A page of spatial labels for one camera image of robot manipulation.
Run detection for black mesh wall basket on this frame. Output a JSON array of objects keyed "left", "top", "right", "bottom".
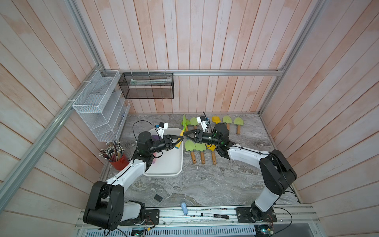
[{"left": 118, "top": 72, "right": 175, "bottom": 99}]

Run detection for green spade wooden handle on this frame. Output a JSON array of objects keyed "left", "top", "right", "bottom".
[{"left": 234, "top": 117, "right": 244, "bottom": 135}]

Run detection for black marker pen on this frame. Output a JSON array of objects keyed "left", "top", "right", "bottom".
[{"left": 201, "top": 213, "right": 230, "bottom": 219}]

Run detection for narrow green trowel wooden handle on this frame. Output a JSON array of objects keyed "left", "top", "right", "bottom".
[{"left": 195, "top": 143, "right": 206, "bottom": 165}]

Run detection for small black square piece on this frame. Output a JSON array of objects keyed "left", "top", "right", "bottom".
[{"left": 154, "top": 194, "right": 163, "bottom": 202}]

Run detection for white wire mesh shelf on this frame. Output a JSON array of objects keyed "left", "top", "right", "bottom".
[{"left": 73, "top": 70, "right": 130, "bottom": 142}]

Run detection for white plastic storage box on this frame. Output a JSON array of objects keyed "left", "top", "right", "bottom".
[{"left": 144, "top": 146, "right": 183, "bottom": 177}]

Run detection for light green shovel wide blade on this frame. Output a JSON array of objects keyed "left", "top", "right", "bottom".
[{"left": 185, "top": 140, "right": 196, "bottom": 164}]

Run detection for olive green pointed shovel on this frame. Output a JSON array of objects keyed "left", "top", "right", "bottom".
[{"left": 190, "top": 117, "right": 198, "bottom": 129}]

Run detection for green shovel yellow blue handle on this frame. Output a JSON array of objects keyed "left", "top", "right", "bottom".
[{"left": 175, "top": 115, "right": 190, "bottom": 149}]

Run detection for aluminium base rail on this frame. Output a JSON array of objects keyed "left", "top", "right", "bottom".
[{"left": 76, "top": 204, "right": 320, "bottom": 229}]

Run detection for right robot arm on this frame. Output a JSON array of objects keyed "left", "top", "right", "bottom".
[{"left": 184, "top": 123, "right": 297, "bottom": 223}]

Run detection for red cup of pencils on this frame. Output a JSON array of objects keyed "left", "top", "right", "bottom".
[{"left": 99, "top": 141, "right": 129, "bottom": 171}]

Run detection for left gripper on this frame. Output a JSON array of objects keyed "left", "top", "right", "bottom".
[{"left": 148, "top": 134, "right": 183, "bottom": 154}]

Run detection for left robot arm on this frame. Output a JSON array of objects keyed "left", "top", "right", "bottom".
[{"left": 83, "top": 131, "right": 183, "bottom": 231}]

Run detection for light blue small cylinder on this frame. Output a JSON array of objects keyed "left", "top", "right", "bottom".
[{"left": 181, "top": 202, "right": 189, "bottom": 216}]

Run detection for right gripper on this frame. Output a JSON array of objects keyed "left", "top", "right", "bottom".
[{"left": 185, "top": 131, "right": 222, "bottom": 148}]

